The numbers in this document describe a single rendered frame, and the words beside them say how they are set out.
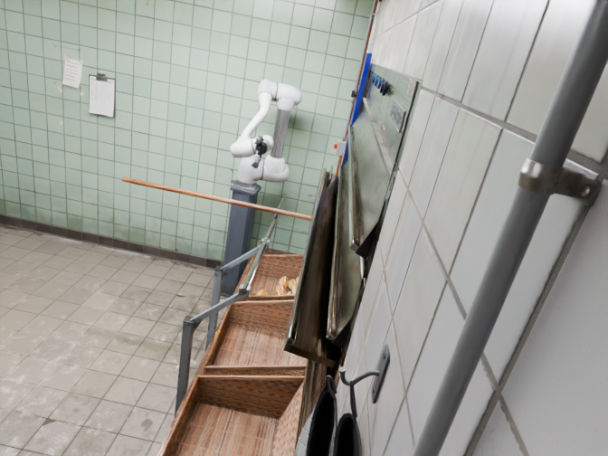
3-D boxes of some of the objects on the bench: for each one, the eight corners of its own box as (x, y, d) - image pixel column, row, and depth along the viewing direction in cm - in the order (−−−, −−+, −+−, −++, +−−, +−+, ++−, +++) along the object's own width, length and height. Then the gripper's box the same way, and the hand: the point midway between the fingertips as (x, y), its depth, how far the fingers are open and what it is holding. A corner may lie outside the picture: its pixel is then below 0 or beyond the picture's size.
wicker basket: (298, 422, 193) (309, 375, 183) (280, 556, 141) (295, 502, 131) (193, 399, 194) (198, 350, 183) (137, 526, 142) (139, 468, 131)
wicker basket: (316, 287, 305) (324, 252, 295) (311, 335, 253) (320, 295, 243) (249, 273, 305) (254, 238, 295) (231, 318, 253) (236, 279, 243)
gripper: (270, 128, 265) (264, 135, 245) (264, 167, 275) (258, 176, 255) (259, 127, 265) (251, 132, 245) (253, 165, 275) (246, 174, 255)
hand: (255, 154), depth 251 cm, fingers open, 13 cm apart
